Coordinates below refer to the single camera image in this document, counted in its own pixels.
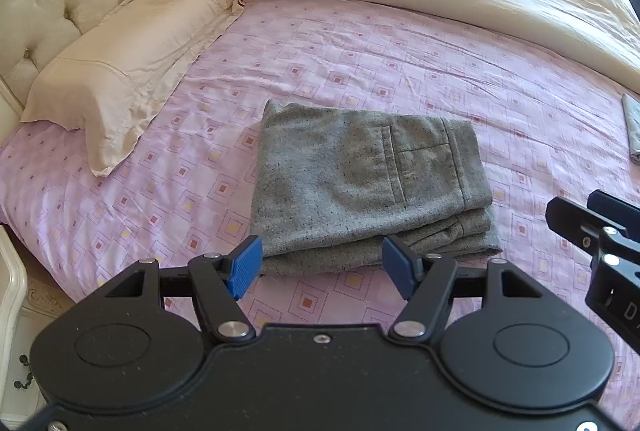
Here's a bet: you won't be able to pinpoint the cream carved nightstand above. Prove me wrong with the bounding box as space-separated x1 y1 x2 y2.
0 225 68 414

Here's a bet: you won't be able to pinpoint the cream pillow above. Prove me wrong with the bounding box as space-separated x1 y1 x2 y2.
20 0 264 178

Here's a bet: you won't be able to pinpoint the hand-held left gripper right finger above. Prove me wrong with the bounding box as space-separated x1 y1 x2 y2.
381 235 544 343

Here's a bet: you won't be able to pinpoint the speckled grey pants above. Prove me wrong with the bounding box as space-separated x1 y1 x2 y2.
250 99 503 275

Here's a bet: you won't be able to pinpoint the pink patterned bed sheet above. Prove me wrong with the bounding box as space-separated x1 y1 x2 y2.
0 0 640 418

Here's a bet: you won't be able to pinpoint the plain light grey folded garment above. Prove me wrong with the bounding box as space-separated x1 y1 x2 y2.
621 92 640 166

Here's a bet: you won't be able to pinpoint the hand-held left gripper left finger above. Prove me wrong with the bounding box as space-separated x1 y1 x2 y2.
102 235 264 343

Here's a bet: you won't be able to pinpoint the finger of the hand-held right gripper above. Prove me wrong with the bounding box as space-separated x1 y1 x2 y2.
546 197 640 273
587 190 640 235

